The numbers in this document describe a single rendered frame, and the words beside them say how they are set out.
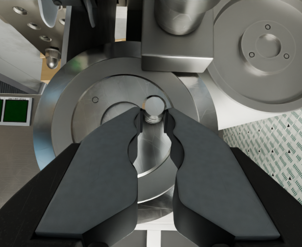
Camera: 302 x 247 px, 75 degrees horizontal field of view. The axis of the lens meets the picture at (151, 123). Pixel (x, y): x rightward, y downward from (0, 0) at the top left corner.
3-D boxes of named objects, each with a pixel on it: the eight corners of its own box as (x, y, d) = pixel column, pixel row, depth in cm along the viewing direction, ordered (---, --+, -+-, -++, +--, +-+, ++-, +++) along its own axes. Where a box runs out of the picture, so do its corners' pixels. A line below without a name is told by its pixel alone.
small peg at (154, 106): (171, 112, 11) (148, 122, 11) (165, 119, 14) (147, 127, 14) (160, 90, 11) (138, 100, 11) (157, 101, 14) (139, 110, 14)
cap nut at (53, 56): (57, 48, 48) (55, 65, 48) (63, 55, 52) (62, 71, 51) (42, 47, 48) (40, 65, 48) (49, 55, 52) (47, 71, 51)
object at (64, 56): (80, -87, 20) (63, 89, 18) (114, 39, 44) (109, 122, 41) (75, -87, 20) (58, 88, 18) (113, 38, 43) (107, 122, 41)
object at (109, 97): (56, 92, 14) (156, 59, 14) (67, 99, 16) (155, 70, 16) (88, 196, 13) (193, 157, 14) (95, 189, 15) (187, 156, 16)
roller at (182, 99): (187, 47, 16) (213, 191, 15) (161, 109, 42) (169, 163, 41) (44, 65, 16) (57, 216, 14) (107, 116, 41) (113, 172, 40)
